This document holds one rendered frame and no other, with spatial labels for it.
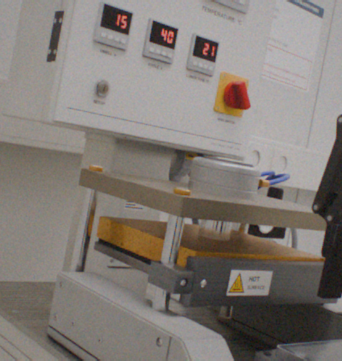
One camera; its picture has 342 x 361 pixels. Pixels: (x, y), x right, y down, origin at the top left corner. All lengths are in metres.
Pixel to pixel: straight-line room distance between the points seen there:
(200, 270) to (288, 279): 0.13
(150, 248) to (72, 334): 0.12
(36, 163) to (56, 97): 0.39
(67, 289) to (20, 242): 0.47
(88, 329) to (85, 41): 0.33
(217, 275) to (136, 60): 0.31
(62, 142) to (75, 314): 0.47
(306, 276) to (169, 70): 0.31
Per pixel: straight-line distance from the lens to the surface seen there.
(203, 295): 0.61
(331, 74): 1.70
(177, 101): 0.84
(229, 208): 0.62
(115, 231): 0.71
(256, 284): 0.65
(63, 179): 1.15
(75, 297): 0.66
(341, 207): 0.61
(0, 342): 0.79
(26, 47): 0.83
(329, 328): 0.78
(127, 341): 0.59
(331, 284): 0.62
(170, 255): 0.59
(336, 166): 0.62
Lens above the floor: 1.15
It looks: 3 degrees down
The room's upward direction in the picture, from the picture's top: 11 degrees clockwise
